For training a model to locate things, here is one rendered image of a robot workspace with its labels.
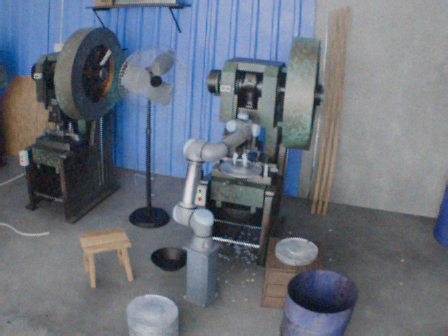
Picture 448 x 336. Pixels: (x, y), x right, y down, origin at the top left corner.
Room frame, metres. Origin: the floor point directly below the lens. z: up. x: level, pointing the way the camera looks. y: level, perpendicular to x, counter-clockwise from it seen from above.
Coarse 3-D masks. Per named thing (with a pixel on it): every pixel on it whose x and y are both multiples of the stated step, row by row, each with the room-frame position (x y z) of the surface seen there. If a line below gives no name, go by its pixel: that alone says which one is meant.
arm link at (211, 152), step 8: (248, 128) 2.60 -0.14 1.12; (256, 128) 2.62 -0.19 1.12; (232, 136) 2.49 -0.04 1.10; (240, 136) 2.51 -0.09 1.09; (248, 136) 2.57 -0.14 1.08; (256, 136) 2.63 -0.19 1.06; (208, 144) 2.35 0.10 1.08; (216, 144) 2.36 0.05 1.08; (224, 144) 2.37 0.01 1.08; (232, 144) 2.43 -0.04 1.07; (208, 152) 2.31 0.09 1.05; (216, 152) 2.32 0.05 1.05; (224, 152) 2.35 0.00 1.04; (208, 160) 2.32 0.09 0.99; (216, 160) 2.34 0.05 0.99
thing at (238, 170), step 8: (232, 160) 2.89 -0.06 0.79; (240, 160) 2.90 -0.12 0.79; (248, 160) 2.90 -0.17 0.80; (224, 168) 2.75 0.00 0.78; (232, 168) 2.75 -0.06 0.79; (240, 168) 2.75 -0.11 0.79; (248, 168) 2.76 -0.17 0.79; (256, 168) 2.78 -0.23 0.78; (232, 176) 2.63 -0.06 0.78; (240, 176) 2.63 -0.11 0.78; (248, 176) 2.64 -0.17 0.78
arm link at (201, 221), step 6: (198, 210) 2.29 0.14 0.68; (204, 210) 2.30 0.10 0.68; (192, 216) 2.26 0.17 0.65; (198, 216) 2.22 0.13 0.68; (204, 216) 2.23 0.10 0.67; (210, 216) 2.24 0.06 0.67; (192, 222) 2.24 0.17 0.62; (198, 222) 2.21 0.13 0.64; (204, 222) 2.21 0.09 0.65; (210, 222) 2.23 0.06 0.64; (198, 228) 2.21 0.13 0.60; (204, 228) 2.21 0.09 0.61; (210, 228) 2.23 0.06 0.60; (198, 234) 2.21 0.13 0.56; (204, 234) 2.21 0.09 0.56; (210, 234) 2.23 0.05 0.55
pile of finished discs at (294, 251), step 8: (288, 240) 2.48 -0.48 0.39; (296, 240) 2.49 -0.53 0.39; (304, 240) 2.49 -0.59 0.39; (280, 248) 2.37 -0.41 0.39; (288, 248) 2.37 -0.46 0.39; (296, 248) 2.37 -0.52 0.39; (304, 248) 2.37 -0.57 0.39; (312, 248) 2.38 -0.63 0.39; (280, 256) 2.28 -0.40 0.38; (288, 256) 2.28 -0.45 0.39; (296, 256) 2.28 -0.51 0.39; (304, 256) 2.28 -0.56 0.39; (312, 256) 2.30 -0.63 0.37; (296, 264) 2.22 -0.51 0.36; (304, 264) 2.23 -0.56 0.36
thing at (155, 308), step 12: (132, 300) 1.78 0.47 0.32; (144, 300) 1.80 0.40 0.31; (156, 300) 1.82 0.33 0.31; (168, 300) 1.83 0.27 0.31; (132, 312) 1.68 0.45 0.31; (144, 312) 1.69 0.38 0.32; (156, 312) 1.70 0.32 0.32; (168, 312) 1.72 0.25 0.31; (144, 324) 1.59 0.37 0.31; (156, 324) 1.60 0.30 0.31; (168, 324) 1.61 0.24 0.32
